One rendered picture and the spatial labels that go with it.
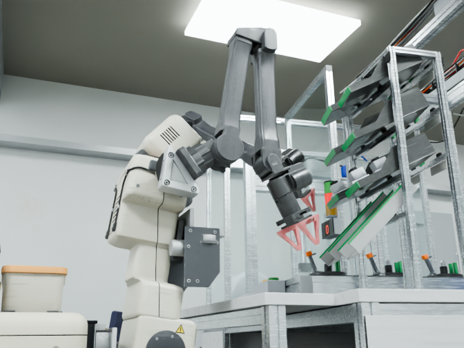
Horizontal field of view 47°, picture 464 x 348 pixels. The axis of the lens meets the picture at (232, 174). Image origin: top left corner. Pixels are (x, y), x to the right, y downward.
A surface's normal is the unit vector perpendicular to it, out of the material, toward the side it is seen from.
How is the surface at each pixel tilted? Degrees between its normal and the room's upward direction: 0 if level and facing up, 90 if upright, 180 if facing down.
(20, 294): 92
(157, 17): 180
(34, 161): 90
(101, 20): 180
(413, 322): 90
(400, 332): 90
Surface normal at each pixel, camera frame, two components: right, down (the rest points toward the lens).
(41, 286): 0.37, -0.25
